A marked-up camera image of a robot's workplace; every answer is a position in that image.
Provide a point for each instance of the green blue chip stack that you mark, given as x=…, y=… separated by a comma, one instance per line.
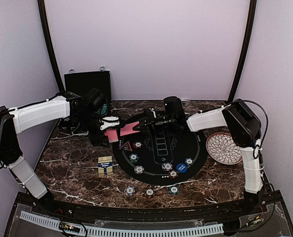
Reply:
x=173, y=190

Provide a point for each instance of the brown chips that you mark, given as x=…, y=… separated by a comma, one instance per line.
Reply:
x=173, y=174
x=137, y=144

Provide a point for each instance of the round black poker mat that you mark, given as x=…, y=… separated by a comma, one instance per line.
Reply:
x=167, y=143

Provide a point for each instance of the black poker chip case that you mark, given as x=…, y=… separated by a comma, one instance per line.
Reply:
x=76, y=86

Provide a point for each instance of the brown white chip stack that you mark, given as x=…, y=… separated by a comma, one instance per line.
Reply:
x=149, y=192

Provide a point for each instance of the blue gold card box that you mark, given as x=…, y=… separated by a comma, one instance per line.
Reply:
x=105, y=165

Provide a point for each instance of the red card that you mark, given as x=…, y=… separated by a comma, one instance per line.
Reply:
x=128, y=129

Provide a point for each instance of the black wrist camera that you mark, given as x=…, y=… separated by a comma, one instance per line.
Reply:
x=95, y=99
x=174, y=108

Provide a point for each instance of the floral patterned ceramic plate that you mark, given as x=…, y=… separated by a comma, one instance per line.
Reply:
x=221, y=147

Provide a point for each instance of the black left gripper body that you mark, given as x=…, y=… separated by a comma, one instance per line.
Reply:
x=95, y=138

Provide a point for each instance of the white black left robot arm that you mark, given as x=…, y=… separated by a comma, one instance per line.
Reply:
x=14, y=121

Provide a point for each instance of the white slotted cable duct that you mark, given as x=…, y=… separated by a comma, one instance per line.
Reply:
x=124, y=229

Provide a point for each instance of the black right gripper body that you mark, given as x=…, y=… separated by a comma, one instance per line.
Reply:
x=159, y=124

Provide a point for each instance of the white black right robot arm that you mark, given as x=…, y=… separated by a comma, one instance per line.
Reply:
x=242, y=122

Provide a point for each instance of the blue small blind button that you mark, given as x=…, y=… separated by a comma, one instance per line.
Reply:
x=181, y=168

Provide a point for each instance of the green chips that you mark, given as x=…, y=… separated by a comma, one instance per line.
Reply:
x=189, y=161
x=133, y=158

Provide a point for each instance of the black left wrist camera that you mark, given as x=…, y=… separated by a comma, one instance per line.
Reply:
x=95, y=99

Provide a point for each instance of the blue white chip stack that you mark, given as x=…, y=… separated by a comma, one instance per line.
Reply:
x=129, y=191

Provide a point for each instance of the red backed card deck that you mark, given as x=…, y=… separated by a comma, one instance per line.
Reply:
x=112, y=135

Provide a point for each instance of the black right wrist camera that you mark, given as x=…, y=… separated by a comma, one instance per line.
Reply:
x=174, y=108

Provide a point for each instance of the green chip row right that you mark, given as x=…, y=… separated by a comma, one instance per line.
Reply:
x=104, y=110

